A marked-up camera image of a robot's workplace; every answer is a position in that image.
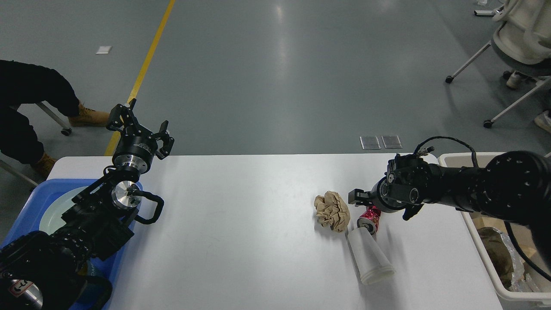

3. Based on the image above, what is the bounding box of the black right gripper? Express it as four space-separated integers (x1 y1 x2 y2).
348 177 405 214

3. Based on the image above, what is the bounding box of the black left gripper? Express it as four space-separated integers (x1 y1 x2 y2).
105 98 175 174

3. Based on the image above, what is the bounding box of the crushed red soda can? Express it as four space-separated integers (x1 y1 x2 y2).
356 205 381 236

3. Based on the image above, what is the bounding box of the brown paper ball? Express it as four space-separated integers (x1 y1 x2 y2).
313 191 351 233

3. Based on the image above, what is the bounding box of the green plate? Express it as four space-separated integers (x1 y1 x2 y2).
39 186 85 234

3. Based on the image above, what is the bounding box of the foil wrapper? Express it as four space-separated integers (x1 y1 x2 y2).
477 227 532 292

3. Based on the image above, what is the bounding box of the brown paper bag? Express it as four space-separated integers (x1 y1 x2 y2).
470 214 537 258

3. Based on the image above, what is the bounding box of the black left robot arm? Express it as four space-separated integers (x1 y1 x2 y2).
1 98 174 310

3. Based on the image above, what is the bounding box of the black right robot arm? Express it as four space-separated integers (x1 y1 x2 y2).
348 141 551 280

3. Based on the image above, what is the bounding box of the silver floor plate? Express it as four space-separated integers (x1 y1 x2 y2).
381 135 403 149
359 136 381 150

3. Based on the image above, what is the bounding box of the tan boot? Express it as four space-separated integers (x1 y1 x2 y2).
30 152 57 179
68 102 110 127

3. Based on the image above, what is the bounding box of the white paper cup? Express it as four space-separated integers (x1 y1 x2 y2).
347 227 395 286

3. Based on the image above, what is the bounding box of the grey chair leg with caster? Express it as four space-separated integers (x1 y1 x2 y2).
36 102 72 136

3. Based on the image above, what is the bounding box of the beige plastic bin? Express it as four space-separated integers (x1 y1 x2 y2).
438 152 550 310

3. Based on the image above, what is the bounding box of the person in black clothes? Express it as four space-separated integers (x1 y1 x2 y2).
0 59 80 165

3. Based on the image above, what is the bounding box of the person in beige trousers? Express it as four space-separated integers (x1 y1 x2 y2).
506 71 551 133

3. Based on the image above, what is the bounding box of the white office chair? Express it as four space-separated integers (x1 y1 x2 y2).
445 0 551 129

